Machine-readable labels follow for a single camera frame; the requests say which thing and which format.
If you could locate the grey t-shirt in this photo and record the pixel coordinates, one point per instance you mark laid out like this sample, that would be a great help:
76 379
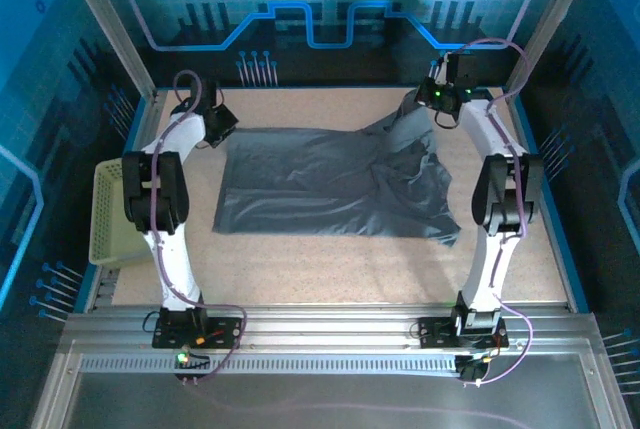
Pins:
310 184

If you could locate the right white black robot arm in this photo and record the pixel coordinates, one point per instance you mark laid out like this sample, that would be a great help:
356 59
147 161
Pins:
487 124

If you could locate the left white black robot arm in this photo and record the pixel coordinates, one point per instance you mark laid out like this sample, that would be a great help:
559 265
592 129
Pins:
175 269

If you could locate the pale green perforated basket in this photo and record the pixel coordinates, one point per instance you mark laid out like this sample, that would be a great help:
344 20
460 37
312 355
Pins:
107 219

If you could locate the small black adapter box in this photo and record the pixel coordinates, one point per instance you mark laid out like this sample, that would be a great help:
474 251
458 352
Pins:
472 371

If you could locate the steel sheet panel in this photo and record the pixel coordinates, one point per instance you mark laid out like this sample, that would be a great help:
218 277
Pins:
325 404

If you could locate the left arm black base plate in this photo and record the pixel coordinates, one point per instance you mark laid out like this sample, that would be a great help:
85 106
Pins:
225 331

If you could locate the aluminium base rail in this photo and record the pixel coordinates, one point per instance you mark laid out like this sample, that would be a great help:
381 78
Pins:
325 324

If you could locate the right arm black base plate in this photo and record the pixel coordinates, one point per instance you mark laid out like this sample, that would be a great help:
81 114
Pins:
435 334

